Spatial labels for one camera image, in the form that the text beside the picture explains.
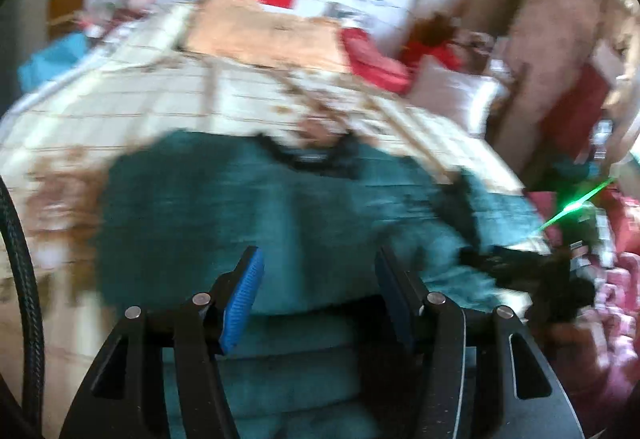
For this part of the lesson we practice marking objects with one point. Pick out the white satin pillow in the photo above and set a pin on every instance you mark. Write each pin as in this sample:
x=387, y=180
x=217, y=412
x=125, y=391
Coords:
x=463, y=98

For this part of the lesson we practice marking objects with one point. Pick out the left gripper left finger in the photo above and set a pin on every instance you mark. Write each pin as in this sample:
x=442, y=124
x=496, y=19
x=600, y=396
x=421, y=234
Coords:
x=123, y=394

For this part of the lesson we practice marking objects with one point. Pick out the floral cream bedspread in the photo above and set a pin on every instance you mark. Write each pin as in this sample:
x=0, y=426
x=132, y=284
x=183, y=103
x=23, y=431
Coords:
x=140, y=87

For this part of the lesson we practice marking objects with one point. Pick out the red pillow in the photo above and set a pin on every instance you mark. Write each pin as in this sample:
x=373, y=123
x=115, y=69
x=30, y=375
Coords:
x=367, y=62

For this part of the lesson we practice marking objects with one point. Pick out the dark green puffer jacket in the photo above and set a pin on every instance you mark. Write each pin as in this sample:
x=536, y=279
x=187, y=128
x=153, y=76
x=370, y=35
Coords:
x=319, y=357

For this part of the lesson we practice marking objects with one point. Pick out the blue paper bag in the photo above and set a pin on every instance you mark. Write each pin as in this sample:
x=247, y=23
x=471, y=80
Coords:
x=52, y=61

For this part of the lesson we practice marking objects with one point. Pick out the plush pig red hat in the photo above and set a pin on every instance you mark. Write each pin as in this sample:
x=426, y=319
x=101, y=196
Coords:
x=132, y=10

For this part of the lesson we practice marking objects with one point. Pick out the maroon velvet blanket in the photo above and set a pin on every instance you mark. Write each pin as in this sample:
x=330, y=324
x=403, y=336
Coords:
x=595, y=351

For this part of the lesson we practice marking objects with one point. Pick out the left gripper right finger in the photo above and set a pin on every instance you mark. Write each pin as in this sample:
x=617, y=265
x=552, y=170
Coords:
x=471, y=374

